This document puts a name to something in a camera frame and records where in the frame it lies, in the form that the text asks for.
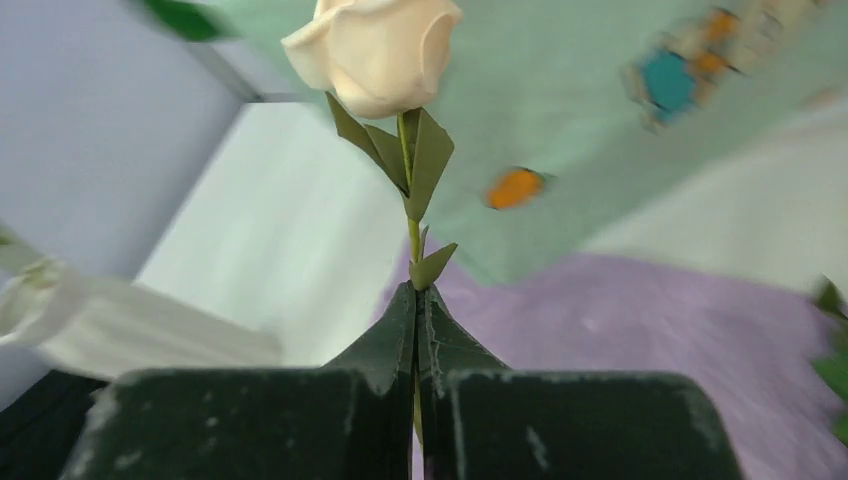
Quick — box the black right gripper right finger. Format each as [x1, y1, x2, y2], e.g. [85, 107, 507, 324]
[417, 288, 742, 479]

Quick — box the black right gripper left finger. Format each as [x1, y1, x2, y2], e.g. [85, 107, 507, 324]
[62, 282, 416, 479]

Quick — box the white ribbed ceramic vase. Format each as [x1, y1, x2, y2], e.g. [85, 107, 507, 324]
[1, 226, 282, 379]

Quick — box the purple wrapping paper sheet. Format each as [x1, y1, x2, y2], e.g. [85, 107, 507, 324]
[370, 238, 848, 480]

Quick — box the cream rose flower stem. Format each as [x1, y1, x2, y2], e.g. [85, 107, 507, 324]
[280, 0, 464, 445]

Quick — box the green cartoon print cloth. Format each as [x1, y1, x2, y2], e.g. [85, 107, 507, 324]
[222, 1, 847, 290]

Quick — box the black cloth bundle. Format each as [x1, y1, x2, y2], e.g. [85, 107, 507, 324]
[1, 370, 107, 480]

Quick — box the yellow flower bunch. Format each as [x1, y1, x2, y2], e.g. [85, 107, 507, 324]
[812, 277, 847, 445]

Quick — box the green plastic hanger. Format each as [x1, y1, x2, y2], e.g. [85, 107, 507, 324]
[126, 0, 234, 43]

